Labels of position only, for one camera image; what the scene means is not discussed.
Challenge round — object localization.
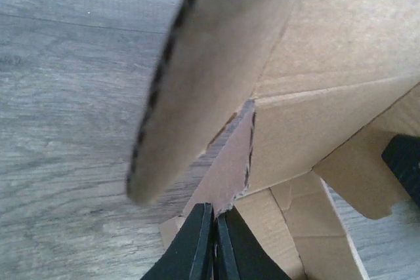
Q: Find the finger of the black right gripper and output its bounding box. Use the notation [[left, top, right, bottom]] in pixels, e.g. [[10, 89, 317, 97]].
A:
[[381, 134, 420, 201]]

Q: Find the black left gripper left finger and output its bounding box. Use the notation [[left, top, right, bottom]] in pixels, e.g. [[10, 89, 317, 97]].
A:
[[142, 203, 213, 280]]

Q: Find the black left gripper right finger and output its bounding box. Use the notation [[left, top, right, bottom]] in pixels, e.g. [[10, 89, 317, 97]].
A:
[[215, 209, 290, 280]]

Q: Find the brown cardboard box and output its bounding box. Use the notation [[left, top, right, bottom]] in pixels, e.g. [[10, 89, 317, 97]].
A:
[[126, 0, 419, 279]]

